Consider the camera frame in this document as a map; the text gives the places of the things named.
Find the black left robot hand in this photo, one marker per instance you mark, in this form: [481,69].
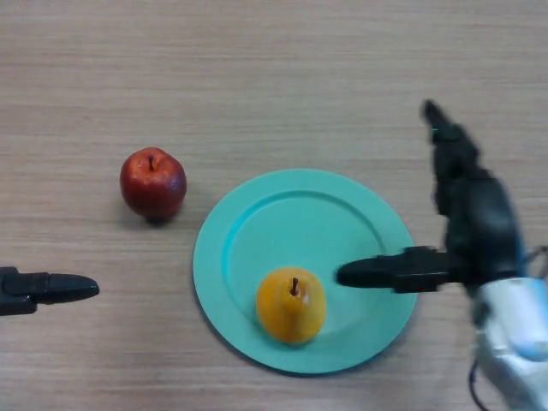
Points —
[34,287]

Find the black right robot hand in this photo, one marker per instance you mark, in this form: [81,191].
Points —
[479,222]

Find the yellow pear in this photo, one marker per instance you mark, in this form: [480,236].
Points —
[287,312]

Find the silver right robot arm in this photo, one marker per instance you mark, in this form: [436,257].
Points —
[518,334]

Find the turquoise round plate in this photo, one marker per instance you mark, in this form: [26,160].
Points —
[265,227]

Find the red apple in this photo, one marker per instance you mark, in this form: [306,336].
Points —
[152,188]

